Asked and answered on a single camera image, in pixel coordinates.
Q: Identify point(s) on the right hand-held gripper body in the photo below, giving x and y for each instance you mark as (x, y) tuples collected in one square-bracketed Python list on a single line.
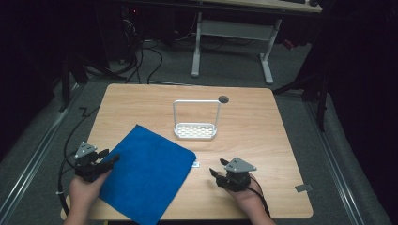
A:
[(237, 175)]

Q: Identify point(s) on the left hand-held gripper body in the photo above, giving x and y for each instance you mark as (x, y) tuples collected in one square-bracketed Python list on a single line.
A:
[(84, 162)]

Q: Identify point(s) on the blue towel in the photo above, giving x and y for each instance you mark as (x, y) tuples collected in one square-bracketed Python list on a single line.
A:
[(147, 175)]

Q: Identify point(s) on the white towel rack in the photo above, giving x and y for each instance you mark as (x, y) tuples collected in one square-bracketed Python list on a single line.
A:
[(195, 120)]

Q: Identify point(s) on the person's right hand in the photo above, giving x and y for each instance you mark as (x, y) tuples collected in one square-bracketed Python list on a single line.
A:
[(248, 196)]

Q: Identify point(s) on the person's left hand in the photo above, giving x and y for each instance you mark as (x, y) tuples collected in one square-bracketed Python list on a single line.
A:
[(85, 189)]

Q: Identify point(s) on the small white towel tag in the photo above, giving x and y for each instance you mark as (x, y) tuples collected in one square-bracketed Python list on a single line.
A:
[(195, 164)]

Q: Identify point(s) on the grey tape piece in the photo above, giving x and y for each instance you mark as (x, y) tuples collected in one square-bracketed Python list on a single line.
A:
[(303, 187)]

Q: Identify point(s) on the black metal stand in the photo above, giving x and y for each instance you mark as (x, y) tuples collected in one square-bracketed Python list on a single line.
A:
[(78, 67), (308, 90)]

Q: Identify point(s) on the white-legged desk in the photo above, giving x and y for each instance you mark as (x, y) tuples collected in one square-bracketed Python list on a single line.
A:
[(237, 28)]

